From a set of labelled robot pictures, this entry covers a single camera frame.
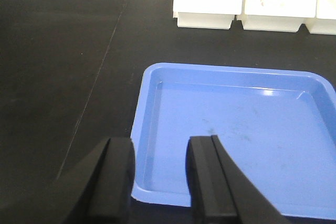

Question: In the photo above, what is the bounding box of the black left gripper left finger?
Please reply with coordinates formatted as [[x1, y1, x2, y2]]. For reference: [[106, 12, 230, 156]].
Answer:
[[39, 137, 135, 223]]

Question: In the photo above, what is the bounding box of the white middle storage bin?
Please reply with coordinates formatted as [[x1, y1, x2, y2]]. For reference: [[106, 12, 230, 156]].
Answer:
[[237, 0, 316, 33]]

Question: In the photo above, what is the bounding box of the blue plastic tray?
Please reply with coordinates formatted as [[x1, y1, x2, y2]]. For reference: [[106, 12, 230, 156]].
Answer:
[[131, 63, 335, 220]]

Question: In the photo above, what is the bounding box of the white right storage bin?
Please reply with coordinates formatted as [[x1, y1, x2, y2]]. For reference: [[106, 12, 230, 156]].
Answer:
[[305, 0, 335, 35]]

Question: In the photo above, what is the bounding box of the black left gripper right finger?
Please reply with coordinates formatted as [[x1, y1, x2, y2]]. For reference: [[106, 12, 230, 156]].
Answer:
[[186, 135, 289, 223]]

